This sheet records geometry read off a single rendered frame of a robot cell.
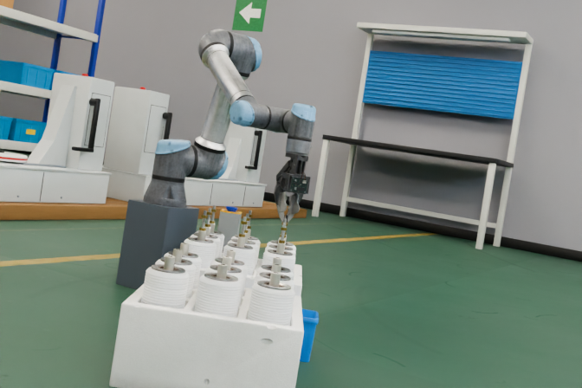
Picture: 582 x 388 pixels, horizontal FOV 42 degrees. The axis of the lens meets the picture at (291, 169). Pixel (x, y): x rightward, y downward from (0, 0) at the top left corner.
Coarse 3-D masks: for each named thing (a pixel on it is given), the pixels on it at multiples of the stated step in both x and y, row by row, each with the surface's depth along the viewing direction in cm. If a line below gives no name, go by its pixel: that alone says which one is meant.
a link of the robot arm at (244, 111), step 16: (208, 32) 254; (224, 32) 255; (208, 48) 247; (224, 48) 249; (208, 64) 247; (224, 64) 242; (224, 80) 238; (240, 80) 237; (240, 96) 231; (240, 112) 225; (256, 112) 228
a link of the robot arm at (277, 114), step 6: (270, 108) 232; (276, 108) 235; (276, 114) 233; (282, 114) 233; (270, 120) 231; (276, 120) 233; (282, 120) 232; (270, 126) 233; (276, 126) 234; (282, 126) 233; (276, 132) 240; (282, 132) 236
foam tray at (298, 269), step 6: (258, 264) 239; (294, 264) 252; (204, 270) 214; (294, 270) 239; (300, 270) 240; (246, 276) 214; (252, 276) 215; (294, 276) 227; (300, 276) 228; (246, 282) 214; (252, 282) 214; (294, 282) 216; (300, 282) 218; (294, 288) 214; (300, 288) 214; (294, 294) 214; (300, 294) 214
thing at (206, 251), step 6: (186, 240) 220; (192, 246) 217; (198, 246) 217; (204, 246) 217; (210, 246) 218; (216, 246) 221; (192, 252) 217; (198, 252) 217; (204, 252) 217; (210, 252) 219; (204, 258) 217; (210, 258) 219; (204, 264) 218
